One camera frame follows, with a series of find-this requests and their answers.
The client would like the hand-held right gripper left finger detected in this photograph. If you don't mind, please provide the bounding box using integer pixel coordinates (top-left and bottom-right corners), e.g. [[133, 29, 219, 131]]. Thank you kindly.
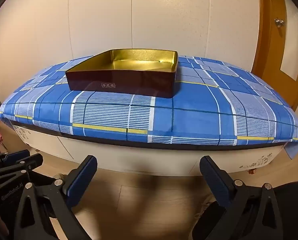
[[14, 155, 98, 240]]

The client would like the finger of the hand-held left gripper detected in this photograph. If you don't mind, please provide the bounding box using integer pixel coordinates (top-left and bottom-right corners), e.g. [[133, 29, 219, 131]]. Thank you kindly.
[[0, 150, 30, 165], [0, 154, 43, 180]]

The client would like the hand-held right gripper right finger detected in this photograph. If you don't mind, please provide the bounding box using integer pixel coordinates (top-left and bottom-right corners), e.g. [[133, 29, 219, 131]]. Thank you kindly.
[[199, 155, 285, 240]]

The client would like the dark red gold-lined tin box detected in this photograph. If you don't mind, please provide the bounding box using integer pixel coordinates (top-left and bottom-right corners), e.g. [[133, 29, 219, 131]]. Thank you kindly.
[[65, 49, 179, 98]]

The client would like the blue plaid cloth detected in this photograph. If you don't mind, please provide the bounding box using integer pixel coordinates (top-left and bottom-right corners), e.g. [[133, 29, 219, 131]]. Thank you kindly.
[[0, 55, 298, 159]]

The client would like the wooden door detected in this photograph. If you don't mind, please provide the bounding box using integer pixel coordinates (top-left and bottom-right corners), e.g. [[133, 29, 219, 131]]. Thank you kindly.
[[252, 0, 298, 110]]

